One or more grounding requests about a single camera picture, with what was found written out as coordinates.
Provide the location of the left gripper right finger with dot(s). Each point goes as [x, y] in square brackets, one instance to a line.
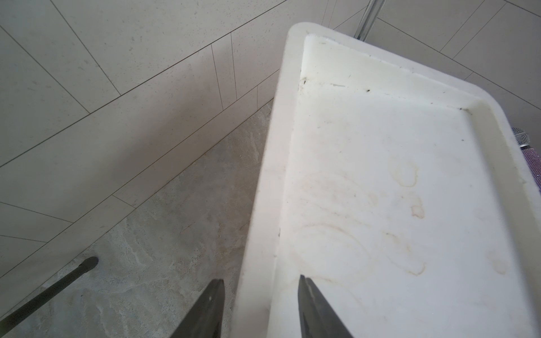
[317, 317]

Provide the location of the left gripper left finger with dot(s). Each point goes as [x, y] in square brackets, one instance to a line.
[204, 319]

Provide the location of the white three-drawer cabinet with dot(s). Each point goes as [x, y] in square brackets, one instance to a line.
[399, 190]

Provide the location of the black perforated music stand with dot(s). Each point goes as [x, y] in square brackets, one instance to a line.
[18, 316]

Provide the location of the purple glitter bottle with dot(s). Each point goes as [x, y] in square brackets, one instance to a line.
[532, 157]

